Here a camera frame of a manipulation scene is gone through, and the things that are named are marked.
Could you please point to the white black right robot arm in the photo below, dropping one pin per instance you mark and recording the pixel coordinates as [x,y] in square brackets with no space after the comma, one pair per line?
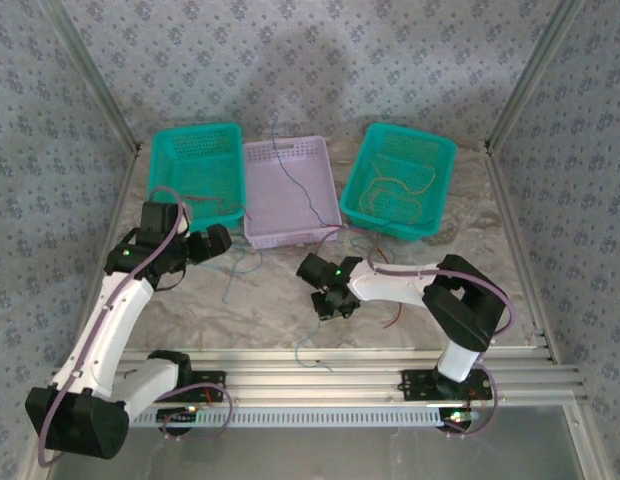
[390,285]

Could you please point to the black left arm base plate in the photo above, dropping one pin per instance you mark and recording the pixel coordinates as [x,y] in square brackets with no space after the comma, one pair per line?
[217,382]

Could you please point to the teal perforated plastic basket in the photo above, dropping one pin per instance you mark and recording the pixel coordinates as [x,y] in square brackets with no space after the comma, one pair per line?
[200,165]
[410,145]

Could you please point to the aluminium lower frame bar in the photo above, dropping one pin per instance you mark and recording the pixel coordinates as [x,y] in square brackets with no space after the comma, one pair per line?
[590,450]

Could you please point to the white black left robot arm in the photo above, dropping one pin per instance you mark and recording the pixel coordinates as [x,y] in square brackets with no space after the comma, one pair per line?
[115,330]

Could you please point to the aluminium frame upright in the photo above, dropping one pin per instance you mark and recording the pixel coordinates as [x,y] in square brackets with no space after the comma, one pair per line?
[100,85]
[532,75]

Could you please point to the aluminium table side rail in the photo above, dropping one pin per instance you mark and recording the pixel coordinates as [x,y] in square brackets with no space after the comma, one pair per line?
[510,225]
[121,200]

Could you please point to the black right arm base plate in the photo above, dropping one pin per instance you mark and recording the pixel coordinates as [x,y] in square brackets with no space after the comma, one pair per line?
[415,382]

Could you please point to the aluminium mounting rail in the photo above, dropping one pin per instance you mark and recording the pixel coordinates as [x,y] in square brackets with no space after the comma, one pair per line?
[310,380]

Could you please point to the grey metal shelf panel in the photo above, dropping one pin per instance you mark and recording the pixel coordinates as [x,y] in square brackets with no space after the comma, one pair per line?
[340,455]

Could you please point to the lilac perforated plastic basket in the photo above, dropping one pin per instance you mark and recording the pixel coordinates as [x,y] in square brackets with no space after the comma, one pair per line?
[270,210]

